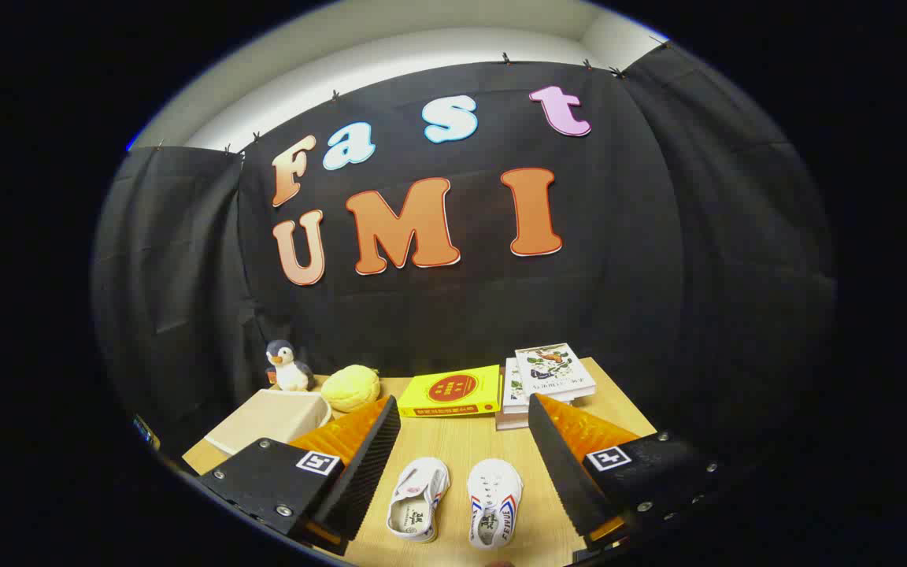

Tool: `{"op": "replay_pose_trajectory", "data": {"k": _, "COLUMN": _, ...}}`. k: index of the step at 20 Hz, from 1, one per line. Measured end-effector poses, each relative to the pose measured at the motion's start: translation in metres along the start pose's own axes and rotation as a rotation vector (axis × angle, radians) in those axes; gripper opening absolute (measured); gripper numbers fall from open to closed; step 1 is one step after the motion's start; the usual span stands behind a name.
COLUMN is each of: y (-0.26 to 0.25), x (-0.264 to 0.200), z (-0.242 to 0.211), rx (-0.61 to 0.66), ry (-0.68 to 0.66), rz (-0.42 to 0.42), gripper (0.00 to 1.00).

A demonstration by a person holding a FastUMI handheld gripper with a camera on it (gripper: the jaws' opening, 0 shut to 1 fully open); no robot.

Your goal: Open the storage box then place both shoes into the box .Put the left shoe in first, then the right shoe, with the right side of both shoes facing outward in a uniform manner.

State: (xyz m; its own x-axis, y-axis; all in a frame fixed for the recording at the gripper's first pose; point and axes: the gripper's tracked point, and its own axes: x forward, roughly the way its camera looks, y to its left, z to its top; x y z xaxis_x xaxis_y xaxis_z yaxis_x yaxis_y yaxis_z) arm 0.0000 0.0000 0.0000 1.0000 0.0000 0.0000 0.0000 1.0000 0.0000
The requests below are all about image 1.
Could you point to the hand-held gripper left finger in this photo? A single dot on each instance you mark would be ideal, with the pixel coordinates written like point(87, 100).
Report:
point(371, 461)

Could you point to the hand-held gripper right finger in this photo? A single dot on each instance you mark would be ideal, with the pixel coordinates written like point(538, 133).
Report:
point(560, 461)

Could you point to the white canvas shoe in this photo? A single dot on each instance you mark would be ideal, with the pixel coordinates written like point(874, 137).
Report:
point(418, 500)
point(494, 492)

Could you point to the beige fabric storage box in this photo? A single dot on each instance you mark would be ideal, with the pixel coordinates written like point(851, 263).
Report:
point(264, 417)

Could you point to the brown spine book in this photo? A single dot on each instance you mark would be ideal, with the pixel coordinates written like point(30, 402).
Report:
point(510, 421)

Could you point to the yellow round plush toy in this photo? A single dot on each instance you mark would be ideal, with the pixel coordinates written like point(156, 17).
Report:
point(351, 387)

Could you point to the white book with bird picture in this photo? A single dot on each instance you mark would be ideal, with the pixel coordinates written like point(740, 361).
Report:
point(554, 370)

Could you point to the yellow book with red circle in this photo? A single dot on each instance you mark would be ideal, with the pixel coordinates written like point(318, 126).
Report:
point(449, 391)

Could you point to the penguin plush toy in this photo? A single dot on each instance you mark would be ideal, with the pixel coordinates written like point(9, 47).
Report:
point(290, 370)

